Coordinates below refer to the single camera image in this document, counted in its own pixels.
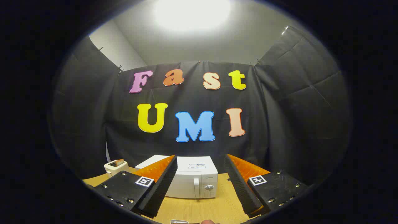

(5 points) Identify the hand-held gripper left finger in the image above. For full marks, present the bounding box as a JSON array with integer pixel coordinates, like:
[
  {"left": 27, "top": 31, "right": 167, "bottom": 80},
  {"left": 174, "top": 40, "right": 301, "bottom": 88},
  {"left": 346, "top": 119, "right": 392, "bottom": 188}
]
[{"left": 93, "top": 155, "right": 178, "bottom": 219}]

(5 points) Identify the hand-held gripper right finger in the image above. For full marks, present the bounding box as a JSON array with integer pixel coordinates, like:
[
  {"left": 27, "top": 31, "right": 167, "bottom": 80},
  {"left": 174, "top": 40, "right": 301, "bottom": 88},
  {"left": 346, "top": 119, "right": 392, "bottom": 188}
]
[{"left": 224, "top": 154, "right": 308, "bottom": 219}]

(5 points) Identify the white microwave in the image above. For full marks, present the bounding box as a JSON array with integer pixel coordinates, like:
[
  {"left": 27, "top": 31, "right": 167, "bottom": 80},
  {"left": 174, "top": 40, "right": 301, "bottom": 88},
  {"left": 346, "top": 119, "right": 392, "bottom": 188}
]
[{"left": 135, "top": 155, "right": 219, "bottom": 199}]

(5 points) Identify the white toaster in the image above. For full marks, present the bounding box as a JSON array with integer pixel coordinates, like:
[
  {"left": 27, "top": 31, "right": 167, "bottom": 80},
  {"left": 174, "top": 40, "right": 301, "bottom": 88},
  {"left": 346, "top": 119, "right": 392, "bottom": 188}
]
[{"left": 104, "top": 159, "right": 129, "bottom": 178}]

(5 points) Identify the ceiling light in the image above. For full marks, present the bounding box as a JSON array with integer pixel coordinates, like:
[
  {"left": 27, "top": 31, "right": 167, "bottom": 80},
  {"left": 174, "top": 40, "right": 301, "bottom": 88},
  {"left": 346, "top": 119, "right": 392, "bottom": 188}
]
[{"left": 154, "top": 0, "right": 232, "bottom": 31}]

